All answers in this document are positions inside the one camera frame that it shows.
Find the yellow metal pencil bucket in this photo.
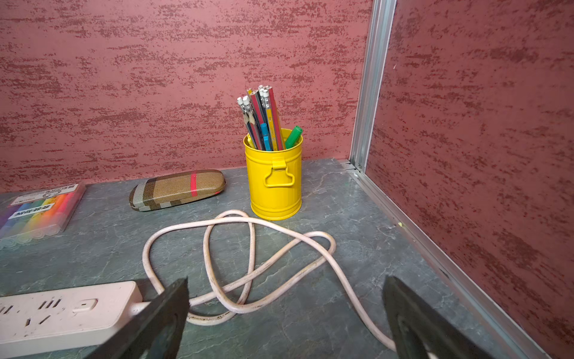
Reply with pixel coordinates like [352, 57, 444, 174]
[243, 136, 303, 221]

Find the rainbow highlighter pack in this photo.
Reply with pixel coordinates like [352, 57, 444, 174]
[1, 182, 86, 249]

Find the pink power strip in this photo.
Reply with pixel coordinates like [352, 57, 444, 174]
[1, 281, 148, 358]

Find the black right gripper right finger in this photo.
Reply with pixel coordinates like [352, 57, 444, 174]
[383, 277, 492, 358]

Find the green marker in bucket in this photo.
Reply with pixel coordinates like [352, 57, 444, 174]
[285, 126, 303, 150]

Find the plaid brown glasses case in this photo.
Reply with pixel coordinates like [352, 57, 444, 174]
[129, 169, 227, 212]

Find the pink power strip cord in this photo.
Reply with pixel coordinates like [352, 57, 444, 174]
[142, 209, 398, 352]

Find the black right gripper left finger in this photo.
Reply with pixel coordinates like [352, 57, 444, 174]
[88, 278, 189, 358]

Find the aluminium corner post right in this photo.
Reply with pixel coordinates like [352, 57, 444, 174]
[349, 0, 398, 173]

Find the bundle of colored pencils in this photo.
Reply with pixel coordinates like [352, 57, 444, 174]
[236, 85, 286, 152]

